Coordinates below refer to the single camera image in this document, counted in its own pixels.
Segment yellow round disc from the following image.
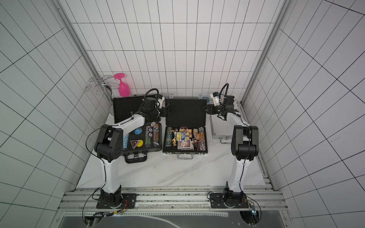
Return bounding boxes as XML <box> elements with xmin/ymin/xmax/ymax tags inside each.
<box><xmin>137</xmin><ymin>140</ymin><xmax>144</xmax><ymax>147</ymax></box>

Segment silver aluminium poker case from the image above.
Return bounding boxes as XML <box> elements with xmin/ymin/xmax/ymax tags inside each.
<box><xmin>209</xmin><ymin>115</ymin><xmax>233</xmax><ymax>144</ymax></box>

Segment pink plastic goblet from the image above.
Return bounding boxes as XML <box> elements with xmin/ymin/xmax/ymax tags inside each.
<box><xmin>114</xmin><ymin>73</ymin><xmax>131</xmax><ymax>97</ymax></box>

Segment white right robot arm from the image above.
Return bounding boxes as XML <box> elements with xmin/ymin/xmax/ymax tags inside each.
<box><xmin>204</xmin><ymin>92</ymin><xmax>259</xmax><ymax>209</ymax></box>

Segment multicolour chip row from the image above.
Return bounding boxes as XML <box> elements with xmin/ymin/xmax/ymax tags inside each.
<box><xmin>198</xmin><ymin>127</ymin><xmax>206</xmax><ymax>151</ymax></box>

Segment aluminium mounting rail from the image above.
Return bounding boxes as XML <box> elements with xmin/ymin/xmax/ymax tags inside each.
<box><xmin>58</xmin><ymin>186</ymin><xmax>288</xmax><ymax>216</ymax></box>

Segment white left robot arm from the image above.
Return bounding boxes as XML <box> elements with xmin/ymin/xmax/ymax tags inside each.
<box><xmin>94</xmin><ymin>95</ymin><xmax>166</xmax><ymax>209</ymax></box>

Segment blue round chip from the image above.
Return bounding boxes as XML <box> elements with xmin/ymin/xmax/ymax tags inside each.
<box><xmin>134</xmin><ymin>127</ymin><xmax>143</xmax><ymax>135</ymax></box>

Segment purple card box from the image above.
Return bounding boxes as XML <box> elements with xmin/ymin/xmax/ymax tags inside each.
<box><xmin>177</xmin><ymin>140</ymin><xmax>192</xmax><ymax>150</ymax></box>

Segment triangle dealer plaque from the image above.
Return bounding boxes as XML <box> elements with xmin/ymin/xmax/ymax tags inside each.
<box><xmin>130</xmin><ymin>140</ymin><xmax>139</xmax><ymax>149</ymax></box>

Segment black poker case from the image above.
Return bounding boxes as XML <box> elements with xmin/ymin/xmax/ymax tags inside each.
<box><xmin>163</xmin><ymin>98</ymin><xmax>208</xmax><ymax>157</ymax></box>
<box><xmin>113</xmin><ymin>95</ymin><xmax>165</xmax><ymax>164</ymax></box>

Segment black middle poker case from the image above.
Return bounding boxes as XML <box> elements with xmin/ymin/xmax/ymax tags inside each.
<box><xmin>163</xmin><ymin>98</ymin><xmax>208</xmax><ymax>157</ymax></box>

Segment black left poker case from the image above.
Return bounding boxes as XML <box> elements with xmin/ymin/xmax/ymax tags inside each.
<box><xmin>113</xmin><ymin>95</ymin><xmax>165</xmax><ymax>164</ymax></box>

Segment green blue chip row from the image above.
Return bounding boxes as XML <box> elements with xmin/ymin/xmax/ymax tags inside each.
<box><xmin>165</xmin><ymin>126</ymin><xmax>175</xmax><ymax>147</ymax></box>

